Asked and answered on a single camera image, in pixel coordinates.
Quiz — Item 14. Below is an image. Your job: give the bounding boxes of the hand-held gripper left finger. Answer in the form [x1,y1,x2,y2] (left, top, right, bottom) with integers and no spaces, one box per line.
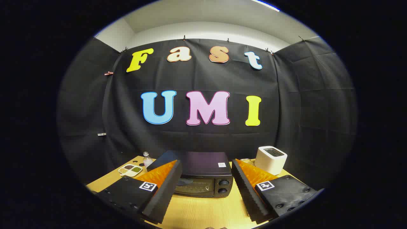
[95,160,183,225]

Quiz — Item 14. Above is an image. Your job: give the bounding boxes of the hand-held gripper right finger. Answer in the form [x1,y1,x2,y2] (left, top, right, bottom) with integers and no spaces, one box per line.
[231,159,318,225]

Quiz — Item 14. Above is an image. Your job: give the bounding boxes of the black toaster oven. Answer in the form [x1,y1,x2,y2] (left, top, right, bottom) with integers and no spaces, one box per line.
[147,150,234,198]

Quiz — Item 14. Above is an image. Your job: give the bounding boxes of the white toaster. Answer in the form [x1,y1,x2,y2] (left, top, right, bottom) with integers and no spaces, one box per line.
[254,146,288,176]

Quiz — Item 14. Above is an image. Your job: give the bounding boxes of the white divided spice dish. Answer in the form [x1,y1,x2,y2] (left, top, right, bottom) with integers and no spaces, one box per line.
[118,164,143,177]

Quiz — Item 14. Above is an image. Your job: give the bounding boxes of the black backdrop cloth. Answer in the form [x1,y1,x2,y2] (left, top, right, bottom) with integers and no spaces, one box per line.
[57,36,358,191]

